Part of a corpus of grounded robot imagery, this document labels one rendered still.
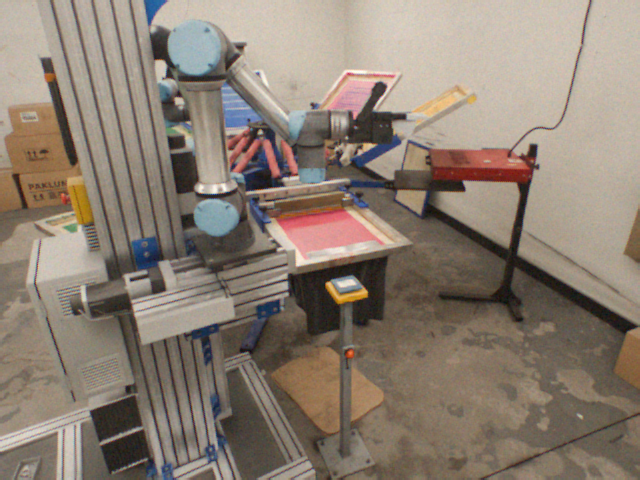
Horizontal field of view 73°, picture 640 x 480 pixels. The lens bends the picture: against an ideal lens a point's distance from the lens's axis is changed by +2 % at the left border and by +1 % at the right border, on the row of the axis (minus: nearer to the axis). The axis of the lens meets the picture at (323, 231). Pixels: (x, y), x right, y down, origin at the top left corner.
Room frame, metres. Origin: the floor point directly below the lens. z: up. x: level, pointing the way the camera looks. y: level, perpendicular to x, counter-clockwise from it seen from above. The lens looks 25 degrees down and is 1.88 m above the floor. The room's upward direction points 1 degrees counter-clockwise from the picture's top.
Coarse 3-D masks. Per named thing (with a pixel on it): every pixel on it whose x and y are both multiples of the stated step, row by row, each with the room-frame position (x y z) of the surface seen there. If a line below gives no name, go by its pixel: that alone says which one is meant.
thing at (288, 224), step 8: (296, 216) 2.20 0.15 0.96; (304, 216) 2.20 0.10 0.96; (312, 216) 2.20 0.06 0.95; (280, 224) 2.09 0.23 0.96; (288, 224) 2.09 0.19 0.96; (296, 224) 2.09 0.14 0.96; (304, 224) 2.09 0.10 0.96; (312, 224) 2.09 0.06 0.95; (288, 232) 1.99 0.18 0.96; (296, 240) 1.90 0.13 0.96; (304, 248) 1.81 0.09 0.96; (328, 248) 1.81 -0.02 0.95; (304, 256) 1.73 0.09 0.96
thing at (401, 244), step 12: (264, 204) 2.30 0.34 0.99; (372, 216) 2.10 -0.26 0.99; (264, 228) 2.02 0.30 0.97; (384, 228) 1.96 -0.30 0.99; (396, 240) 1.84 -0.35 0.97; (408, 240) 1.81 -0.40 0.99; (348, 252) 1.70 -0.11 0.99; (360, 252) 1.69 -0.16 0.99; (372, 252) 1.70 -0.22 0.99; (384, 252) 1.72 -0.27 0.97; (396, 252) 1.75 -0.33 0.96; (300, 264) 1.59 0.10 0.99; (312, 264) 1.60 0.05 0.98; (324, 264) 1.62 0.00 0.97; (336, 264) 1.64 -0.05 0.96
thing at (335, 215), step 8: (320, 216) 2.20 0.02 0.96; (328, 216) 2.19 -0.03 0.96; (336, 216) 2.19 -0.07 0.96; (344, 216) 2.19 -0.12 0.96; (352, 224) 2.08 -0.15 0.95; (360, 224) 2.08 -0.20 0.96; (360, 232) 1.98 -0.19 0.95; (368, 232) 1.98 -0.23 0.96; (368, 240) 1.89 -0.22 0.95; (376, 240) 1.89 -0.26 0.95
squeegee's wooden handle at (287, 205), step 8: (336, 192) 2.29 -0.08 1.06; (280, 200) 2.18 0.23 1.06; (288, 200) 2.18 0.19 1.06; (296, 200) 2.19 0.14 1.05; (304, 200) 2.21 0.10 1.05; (312, 200) 2.22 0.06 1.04; (320, 200) 2.24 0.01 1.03; (328, 200) 2.26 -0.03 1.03; (336, 200) 2.27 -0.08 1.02; (280, 208) 2.16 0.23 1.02; (288, 208) 2.17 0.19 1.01; (296, 208) 2.19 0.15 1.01; (304, 208) 2.21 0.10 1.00
